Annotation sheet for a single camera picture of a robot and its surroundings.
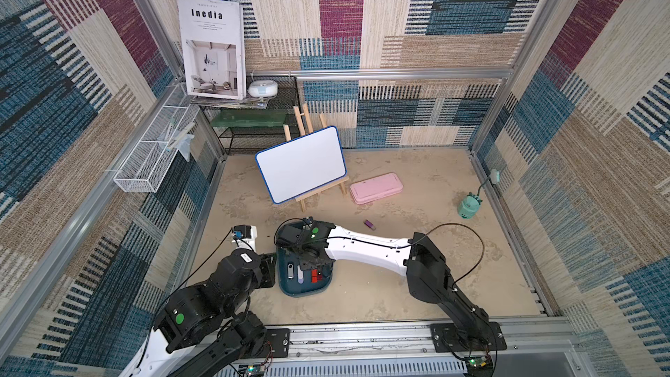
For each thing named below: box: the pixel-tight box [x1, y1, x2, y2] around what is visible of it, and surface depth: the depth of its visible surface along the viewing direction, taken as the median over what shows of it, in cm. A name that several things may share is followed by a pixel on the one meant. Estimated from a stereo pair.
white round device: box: [247, 79, 279, 98], surface depth 89 cm
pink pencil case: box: [349, 171, 404, 205], surface depth 107 cm
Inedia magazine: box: [177, 0, 247, 101], surface depth 79 cm
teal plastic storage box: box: [275, 246, 335, 297], surface depth 86 cm
